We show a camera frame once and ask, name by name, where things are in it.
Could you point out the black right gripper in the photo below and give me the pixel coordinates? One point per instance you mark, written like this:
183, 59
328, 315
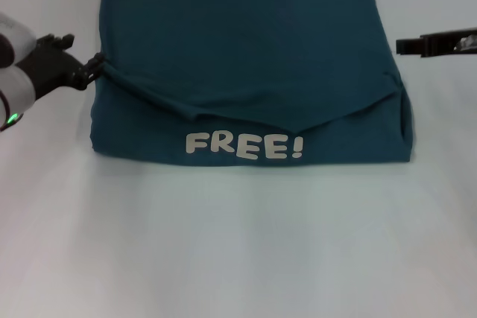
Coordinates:
447, 44

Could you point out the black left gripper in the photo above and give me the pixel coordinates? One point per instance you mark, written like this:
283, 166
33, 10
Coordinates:
48, 65

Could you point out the teal blue shirt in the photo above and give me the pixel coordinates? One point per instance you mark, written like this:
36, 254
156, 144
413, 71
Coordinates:
242, 53

